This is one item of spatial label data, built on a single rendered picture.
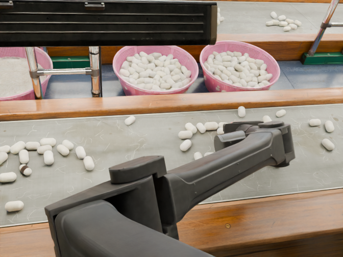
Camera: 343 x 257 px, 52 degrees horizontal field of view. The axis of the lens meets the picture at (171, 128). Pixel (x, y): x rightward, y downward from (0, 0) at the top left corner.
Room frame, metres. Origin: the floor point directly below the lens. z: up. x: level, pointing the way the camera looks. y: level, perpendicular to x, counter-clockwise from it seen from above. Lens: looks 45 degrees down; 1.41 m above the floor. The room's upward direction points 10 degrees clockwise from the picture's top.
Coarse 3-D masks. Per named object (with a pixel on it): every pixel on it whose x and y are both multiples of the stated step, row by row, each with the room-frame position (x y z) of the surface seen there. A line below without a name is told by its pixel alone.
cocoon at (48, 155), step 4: (44, 152) 0.50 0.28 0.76; (48, 152) 0.50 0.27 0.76; (52, 152) 0.51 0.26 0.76; (44, 156) 0.49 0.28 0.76; (48, 156) 0.49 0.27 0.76; (52, 156) 0.50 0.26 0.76; (44, 160) 0.48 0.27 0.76; (48, 160) 0.48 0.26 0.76; (52, 160) 0.49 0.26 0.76; (48, 164) 0.48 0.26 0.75
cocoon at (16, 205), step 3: (12, 201) 0.36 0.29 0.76; (15, 201) 0.36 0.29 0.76; (18, 201) 0.37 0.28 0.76; (21, 201) 0.37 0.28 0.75; (6, 204) 0.35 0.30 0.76; (9, 204) 0.36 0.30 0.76; (12, 204) 0.36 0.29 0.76; (15, 204) 0.36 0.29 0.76; (18, 204) 0.36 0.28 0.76; (21, 204) 0.36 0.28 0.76; (6, 207) 0.35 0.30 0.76; (9, 207) 0.35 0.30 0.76; (12, 207) 0.35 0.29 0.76; (15, 207) 0.35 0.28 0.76; (18, 207) 0.36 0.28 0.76; (21, 207) 0.36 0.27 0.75; (6, 210) 0.35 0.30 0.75; (9, 210) 0.35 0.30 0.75; (12, 210) 0.35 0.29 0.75; (15, 210) 0.35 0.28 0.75; (18, 210) 0.35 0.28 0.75
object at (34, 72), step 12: (24, 48) 0.67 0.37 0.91; (96, 48) 0.72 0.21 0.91; (36, 60) 0.68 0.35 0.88; (96, 60) 0.72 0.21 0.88; (36, 72) 0.68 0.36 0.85; (48, 72) 0.69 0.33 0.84; (60, 72) 0.70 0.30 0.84; (72, 72) 0.71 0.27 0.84; (84, 72) 0.71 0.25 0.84; (96, 72) 0.72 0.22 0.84; (36, 84) 0.67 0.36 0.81; (96, 84) 0.72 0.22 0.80; (36, 96) 0.67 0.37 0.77; (96, 96) 0.72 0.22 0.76
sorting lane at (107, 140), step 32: (0, 128) 0.57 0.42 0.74; (32, 128) 0.58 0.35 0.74; (64, 128) 0.60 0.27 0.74; (96, 128) 0.62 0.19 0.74; (128, 128) 0.64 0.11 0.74; (160, 128) 0.66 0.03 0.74; (320, 128) 0.77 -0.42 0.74; (32, 160) 0.49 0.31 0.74; (64, 160) 0.50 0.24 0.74; (96, 160) 0.52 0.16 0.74; (128, 160) 0.53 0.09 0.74; (192, 160) 0.57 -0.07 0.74; (320, 160) 0.64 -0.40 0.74; (0, 192) 0.39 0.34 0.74; (32, 192) 0.40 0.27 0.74; (64, 192) 0.42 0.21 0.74; (224, 192) 0.49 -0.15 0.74; (256, 192) 0.50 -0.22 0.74; (288, 192) 0.52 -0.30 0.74; (0, 224) 0.32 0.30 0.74
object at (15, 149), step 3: (21, 141) 0.52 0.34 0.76; (15, 144) 0.51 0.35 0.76; (18, 144) 0.51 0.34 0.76; (21, 144) 0.51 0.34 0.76; (24, 144) 0.52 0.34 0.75; (12, 147) 0.50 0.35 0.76; (15, 147) 0.50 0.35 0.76; (18, 147) 0.50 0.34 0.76; (21, 147) 0.51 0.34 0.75; (24, 147) 0.52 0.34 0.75; (12, 150) 0.49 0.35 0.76; (15, 150) 0.49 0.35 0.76; (18, 150) 0.50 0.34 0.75; (15, 153) 0.49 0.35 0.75
